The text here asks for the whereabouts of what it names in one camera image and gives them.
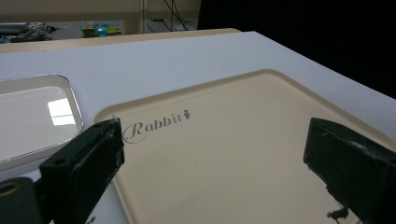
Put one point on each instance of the colourful toy blocks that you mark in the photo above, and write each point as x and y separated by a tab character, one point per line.
100	30

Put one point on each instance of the beige plastic tray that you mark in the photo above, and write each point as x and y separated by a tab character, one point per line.
236	149

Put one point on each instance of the silver metal tray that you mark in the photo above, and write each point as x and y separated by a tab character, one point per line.
34	118

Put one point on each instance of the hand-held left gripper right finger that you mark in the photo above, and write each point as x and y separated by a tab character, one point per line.
351	161

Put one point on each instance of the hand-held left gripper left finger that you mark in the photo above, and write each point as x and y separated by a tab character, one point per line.
84	168

